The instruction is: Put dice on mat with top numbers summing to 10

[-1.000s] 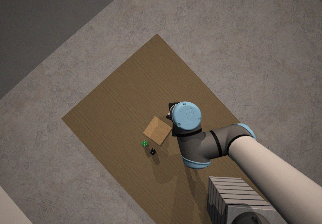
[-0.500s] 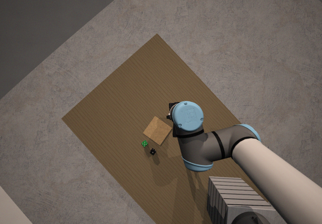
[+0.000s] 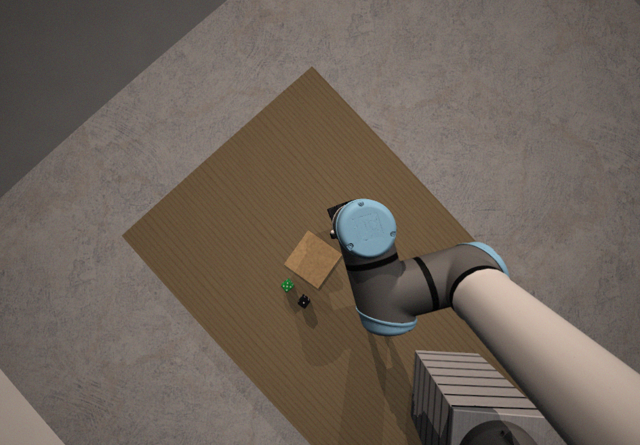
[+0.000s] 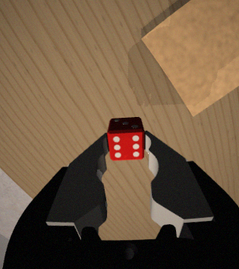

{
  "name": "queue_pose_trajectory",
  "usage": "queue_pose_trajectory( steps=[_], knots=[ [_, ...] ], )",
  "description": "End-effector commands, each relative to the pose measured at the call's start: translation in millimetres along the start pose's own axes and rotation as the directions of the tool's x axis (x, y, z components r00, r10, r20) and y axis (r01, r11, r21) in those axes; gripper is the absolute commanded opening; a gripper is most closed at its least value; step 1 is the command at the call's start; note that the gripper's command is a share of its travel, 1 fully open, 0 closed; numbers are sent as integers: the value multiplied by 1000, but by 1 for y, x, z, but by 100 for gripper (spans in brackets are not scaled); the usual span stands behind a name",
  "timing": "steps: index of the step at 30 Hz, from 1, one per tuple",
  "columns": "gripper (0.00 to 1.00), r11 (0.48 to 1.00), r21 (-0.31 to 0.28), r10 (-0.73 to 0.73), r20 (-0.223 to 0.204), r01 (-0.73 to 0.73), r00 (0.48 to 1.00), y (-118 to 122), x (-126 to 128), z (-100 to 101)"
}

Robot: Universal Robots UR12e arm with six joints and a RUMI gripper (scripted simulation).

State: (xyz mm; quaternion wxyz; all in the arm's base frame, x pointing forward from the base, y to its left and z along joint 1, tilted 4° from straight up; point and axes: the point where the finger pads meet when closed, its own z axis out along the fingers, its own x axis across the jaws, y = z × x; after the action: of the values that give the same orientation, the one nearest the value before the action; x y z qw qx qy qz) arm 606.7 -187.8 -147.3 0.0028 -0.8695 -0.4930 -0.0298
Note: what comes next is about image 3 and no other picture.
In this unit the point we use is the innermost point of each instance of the green die with white pips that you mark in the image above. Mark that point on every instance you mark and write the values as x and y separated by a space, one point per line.
287 285

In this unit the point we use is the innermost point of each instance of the black die with white pips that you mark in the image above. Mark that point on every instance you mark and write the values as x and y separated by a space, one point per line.
304 301

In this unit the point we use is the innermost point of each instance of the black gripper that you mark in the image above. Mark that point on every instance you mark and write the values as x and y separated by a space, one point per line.
333 210

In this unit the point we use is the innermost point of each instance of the tan cork mat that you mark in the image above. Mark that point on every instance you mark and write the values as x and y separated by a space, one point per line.
313 259

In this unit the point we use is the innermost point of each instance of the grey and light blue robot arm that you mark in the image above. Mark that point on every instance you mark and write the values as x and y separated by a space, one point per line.
589 396

